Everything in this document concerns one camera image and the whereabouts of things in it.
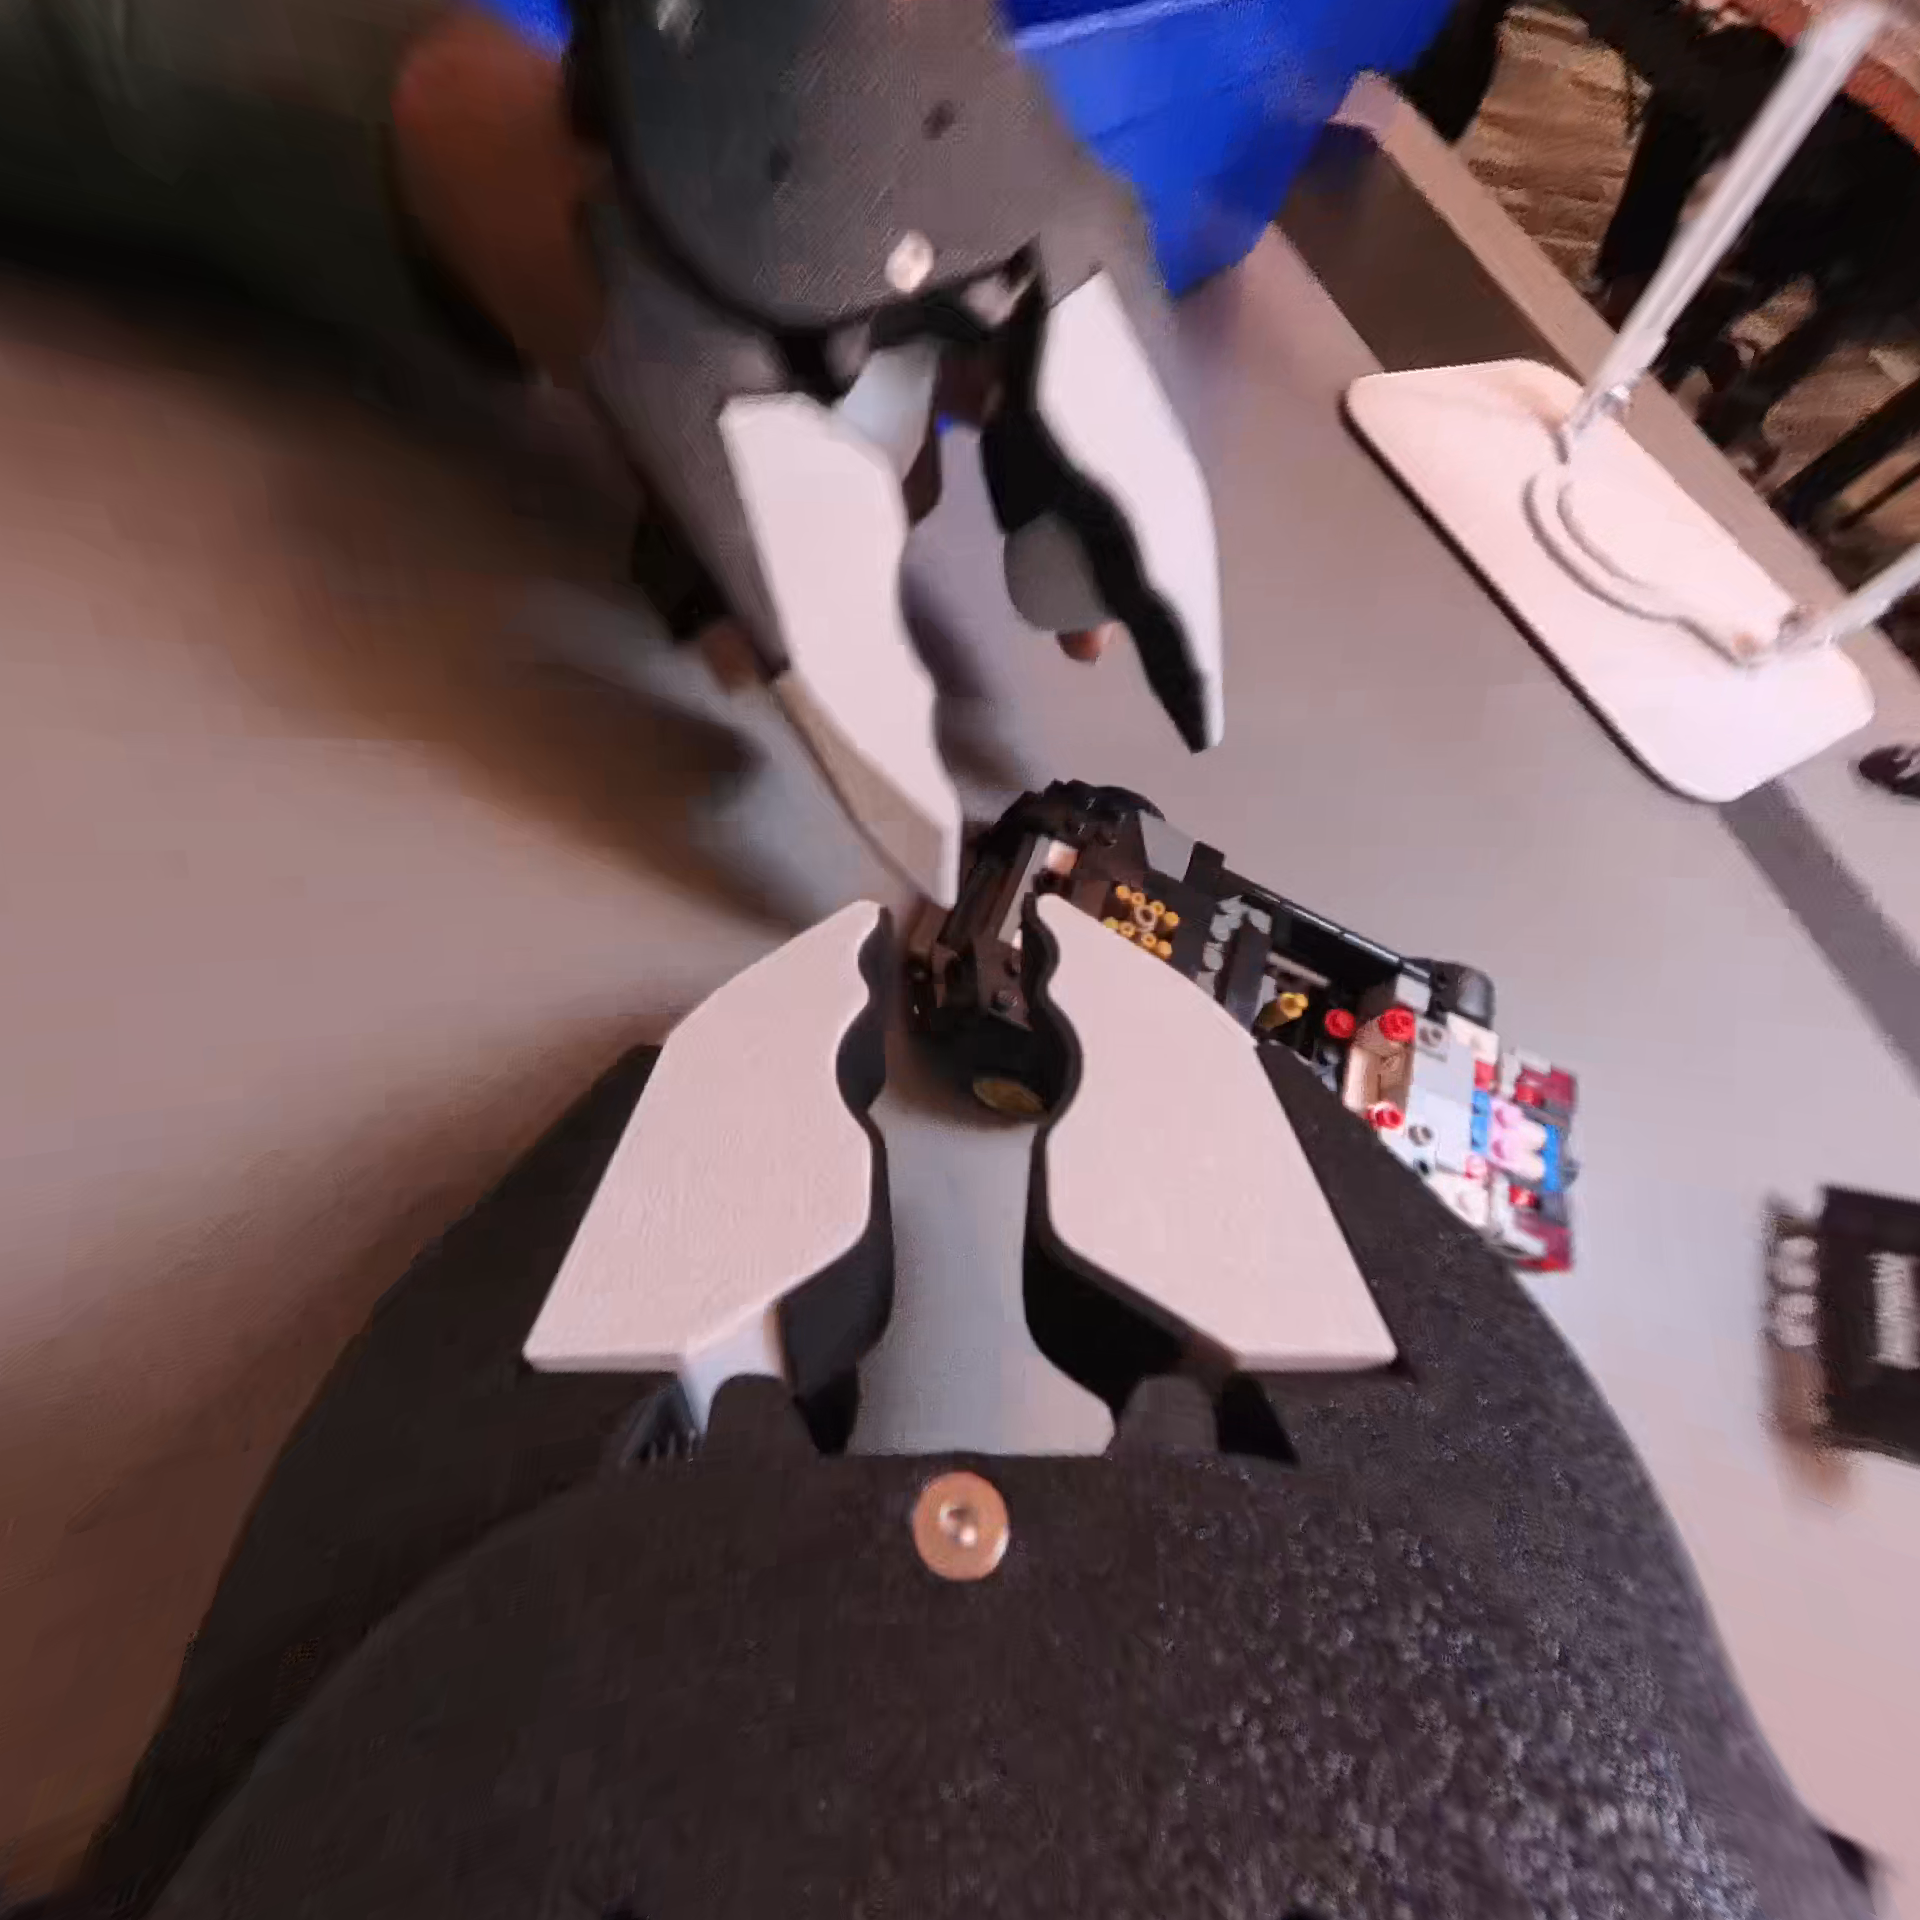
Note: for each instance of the black lego car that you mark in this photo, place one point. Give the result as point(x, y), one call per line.
point(1199, 931)

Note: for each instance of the person's left forearm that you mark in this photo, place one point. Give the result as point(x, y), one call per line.
point(182, 117)

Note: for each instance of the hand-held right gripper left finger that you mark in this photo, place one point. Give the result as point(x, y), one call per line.
point(707, 1185)

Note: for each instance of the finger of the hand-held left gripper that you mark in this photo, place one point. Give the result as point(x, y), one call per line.
point(1146, 480)
point(835, 599)

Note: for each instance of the white monitor stand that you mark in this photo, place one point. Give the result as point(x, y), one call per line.
point(1622, 599)

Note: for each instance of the black printed lego panel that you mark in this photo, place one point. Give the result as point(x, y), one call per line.
point(1859, 1320)

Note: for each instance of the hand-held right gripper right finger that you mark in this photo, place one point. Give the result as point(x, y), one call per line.
point(1199, 1185)

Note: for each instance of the blue plastic bin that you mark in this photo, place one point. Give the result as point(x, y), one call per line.
point(1199, 117)

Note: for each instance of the small black lego piece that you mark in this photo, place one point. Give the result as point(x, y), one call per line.
point(1890, 769)

